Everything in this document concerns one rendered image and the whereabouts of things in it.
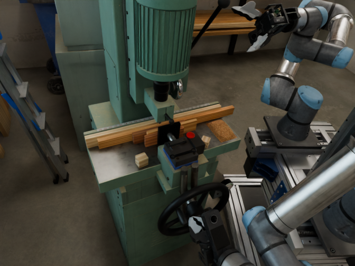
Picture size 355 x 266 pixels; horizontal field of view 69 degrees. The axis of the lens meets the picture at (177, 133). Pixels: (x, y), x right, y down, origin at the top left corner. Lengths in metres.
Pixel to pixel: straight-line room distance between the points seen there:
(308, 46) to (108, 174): 0.85
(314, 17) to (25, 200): 1.96
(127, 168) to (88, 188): 1.11
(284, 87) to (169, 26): 0.70
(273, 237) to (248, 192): 1.14
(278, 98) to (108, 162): 0.79
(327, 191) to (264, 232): 0.18
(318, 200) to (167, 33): 0.56
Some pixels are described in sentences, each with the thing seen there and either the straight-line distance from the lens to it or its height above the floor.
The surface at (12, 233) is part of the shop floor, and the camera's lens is 2.01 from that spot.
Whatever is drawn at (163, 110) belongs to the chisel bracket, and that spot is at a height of 1.06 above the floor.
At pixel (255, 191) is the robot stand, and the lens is 1.87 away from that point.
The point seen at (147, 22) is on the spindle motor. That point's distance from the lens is 0.77.
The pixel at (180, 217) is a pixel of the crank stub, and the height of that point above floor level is 0.90.
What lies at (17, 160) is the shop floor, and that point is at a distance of 2.38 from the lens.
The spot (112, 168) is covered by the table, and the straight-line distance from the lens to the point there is 0.96.
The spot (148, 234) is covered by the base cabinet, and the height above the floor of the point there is 0.38.
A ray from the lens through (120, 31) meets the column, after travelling 1.00.
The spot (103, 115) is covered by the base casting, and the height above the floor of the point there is 0.80.
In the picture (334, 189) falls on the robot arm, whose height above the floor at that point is 1.21.
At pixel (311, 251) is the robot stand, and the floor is 0.74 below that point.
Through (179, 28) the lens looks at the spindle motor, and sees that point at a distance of 0.77.
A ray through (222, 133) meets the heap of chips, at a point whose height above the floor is 0.92.
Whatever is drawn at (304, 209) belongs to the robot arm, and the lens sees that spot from 0.67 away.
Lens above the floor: 1.64
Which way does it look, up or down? 43 degrees down
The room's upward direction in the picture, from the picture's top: 7 degrees clockwise
